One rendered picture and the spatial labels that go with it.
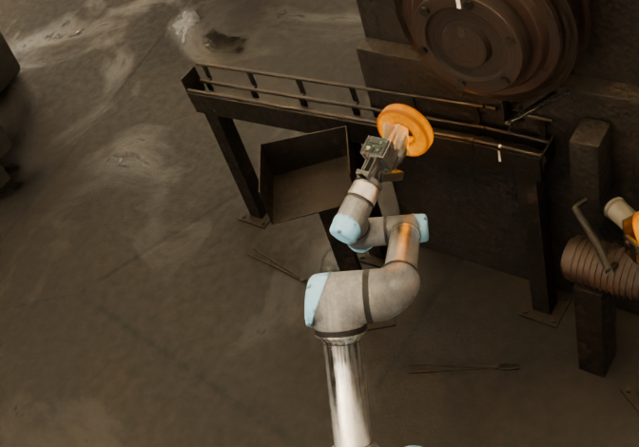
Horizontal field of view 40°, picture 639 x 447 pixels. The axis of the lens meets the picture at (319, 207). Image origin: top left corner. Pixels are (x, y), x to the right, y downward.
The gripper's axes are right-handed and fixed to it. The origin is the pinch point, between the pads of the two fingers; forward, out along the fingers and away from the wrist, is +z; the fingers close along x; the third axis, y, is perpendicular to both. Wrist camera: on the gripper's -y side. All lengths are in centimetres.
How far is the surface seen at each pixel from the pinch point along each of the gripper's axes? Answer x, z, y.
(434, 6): -14.7, 13.2, 34.6
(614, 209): -54, -1, -17
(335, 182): 25.0, -12.4, -20.7
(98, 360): 107, -86, -61
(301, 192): 33.1, -18.8, -19.7
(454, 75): -16.2, 7.9, 15.5
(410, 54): 10.2, 23.3, -3.0
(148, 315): 103, -64, -67
